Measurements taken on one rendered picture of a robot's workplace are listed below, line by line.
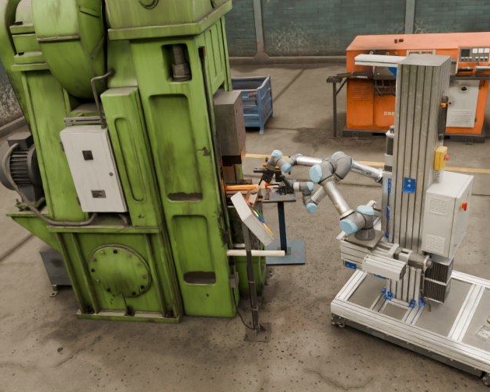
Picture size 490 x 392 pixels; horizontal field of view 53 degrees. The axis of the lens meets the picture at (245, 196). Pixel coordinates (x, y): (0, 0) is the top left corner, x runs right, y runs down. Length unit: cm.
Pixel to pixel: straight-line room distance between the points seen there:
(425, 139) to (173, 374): 243
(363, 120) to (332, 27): 430
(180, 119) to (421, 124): 157
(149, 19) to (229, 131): 96
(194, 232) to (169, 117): 94
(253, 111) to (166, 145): 425
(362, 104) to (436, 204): 404
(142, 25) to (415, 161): 192
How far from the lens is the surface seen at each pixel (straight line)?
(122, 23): 327
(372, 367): 381
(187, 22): 313
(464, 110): 719
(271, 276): 457
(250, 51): 1193
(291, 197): 436
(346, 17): 1118
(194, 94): 327
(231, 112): 352
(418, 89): 318
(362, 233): 354
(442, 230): 347
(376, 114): 727
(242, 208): 330
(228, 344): 400
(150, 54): 329
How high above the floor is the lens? 283
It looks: 29 degrees down
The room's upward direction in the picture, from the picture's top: 7 degrees counter-clockwise
